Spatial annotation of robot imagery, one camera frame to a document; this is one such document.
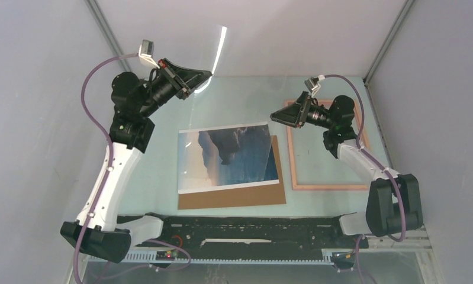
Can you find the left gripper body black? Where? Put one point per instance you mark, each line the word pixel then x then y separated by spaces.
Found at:
pixel 161 90

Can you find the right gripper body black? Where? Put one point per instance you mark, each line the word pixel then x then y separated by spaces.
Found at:
pixel 314 115

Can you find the pink wooden picture frame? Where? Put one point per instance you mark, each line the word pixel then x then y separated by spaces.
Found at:
pixel 313 168

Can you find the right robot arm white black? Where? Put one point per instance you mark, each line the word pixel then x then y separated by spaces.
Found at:
pixel 394 202

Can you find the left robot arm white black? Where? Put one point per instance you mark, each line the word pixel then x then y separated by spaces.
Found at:
pixel 96 231

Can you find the landscape photo print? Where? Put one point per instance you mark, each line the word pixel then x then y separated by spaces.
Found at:
pixel 227 157

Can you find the brown backing board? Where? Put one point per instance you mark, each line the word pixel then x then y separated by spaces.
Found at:
pixel 270 191

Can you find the small circuit board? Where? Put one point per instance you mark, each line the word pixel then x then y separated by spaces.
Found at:
pixel 166 255

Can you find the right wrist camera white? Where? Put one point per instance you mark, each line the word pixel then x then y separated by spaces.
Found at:
pixel 313 84

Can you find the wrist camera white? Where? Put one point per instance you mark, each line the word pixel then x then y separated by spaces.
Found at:
pixel 313 84
pixel 145 53

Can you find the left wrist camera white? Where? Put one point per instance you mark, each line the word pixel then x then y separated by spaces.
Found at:
pixel 145 53

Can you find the left corner metal post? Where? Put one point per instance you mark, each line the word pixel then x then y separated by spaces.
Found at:
pixel 108 34

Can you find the corner metal post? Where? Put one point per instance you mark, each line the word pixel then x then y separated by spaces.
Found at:
pixel 389 39
pixel 108 34

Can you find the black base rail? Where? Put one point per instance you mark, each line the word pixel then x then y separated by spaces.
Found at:
pixel 257 239

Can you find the white cable duct strip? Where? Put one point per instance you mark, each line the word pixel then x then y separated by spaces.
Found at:
pixel 150 257

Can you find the right corner metal post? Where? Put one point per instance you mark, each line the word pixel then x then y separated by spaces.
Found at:
pixel 389 39

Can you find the aluminium frame rails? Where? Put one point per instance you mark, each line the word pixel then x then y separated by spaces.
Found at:
pixel 344 258

